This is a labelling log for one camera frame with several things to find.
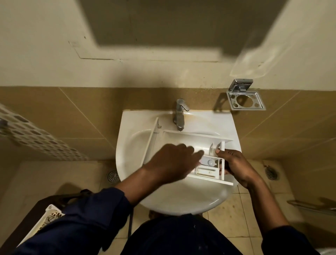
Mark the person's right hand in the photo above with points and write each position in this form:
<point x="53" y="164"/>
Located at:
<point x="239" y="166"/>

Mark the person's left hand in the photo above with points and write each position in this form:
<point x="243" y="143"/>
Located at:
<point x="170" y="164"/>

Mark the person's dark trousers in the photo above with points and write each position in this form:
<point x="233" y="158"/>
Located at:
<point x="183" y="236"/>

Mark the white detergent drawer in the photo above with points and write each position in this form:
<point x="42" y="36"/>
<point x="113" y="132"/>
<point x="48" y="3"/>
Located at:
<point x="181" y="138"/>

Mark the white perforated plastic basket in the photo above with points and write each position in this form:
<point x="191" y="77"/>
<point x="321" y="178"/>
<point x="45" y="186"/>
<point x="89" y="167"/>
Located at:
<point x="43" y="220"/>

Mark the chrome wall toothbrush holder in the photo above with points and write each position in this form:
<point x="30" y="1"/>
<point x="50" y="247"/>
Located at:
<point x="231" y="102"/>

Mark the dark floor threshold strip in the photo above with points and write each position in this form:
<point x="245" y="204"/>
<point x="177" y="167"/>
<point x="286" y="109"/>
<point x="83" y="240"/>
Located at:
<point x="130" y="223"/>

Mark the person's right forearm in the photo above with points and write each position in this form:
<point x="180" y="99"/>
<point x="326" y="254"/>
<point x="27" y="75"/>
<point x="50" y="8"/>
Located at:
<point x="275" y="223"/>

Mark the chrome sink faucet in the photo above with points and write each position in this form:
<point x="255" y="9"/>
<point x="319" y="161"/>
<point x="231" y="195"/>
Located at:
<point x="179" y="115"/>

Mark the chrome toilet sprayer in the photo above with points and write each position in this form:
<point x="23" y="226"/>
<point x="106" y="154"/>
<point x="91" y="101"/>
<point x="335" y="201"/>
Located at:
<point x="312" y="206"/>

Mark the white ceramic sink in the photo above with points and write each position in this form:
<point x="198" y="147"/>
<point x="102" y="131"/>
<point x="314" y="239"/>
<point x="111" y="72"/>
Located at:
<point x="183" y="199"/>

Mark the dark plastic stool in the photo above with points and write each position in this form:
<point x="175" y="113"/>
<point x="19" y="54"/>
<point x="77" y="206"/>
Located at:
<point x="29" y="223"/>

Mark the person's left foot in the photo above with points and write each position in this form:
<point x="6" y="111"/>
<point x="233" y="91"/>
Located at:
<point x="153" y="215"/>

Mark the round metal floor drain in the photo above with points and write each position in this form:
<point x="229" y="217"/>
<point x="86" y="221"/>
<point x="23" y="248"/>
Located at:
<point x="271" y="173"/>
<point x="113" y="176"/>

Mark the person's left forearm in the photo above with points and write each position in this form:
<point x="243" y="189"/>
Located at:
<point x="78" y="220"/>

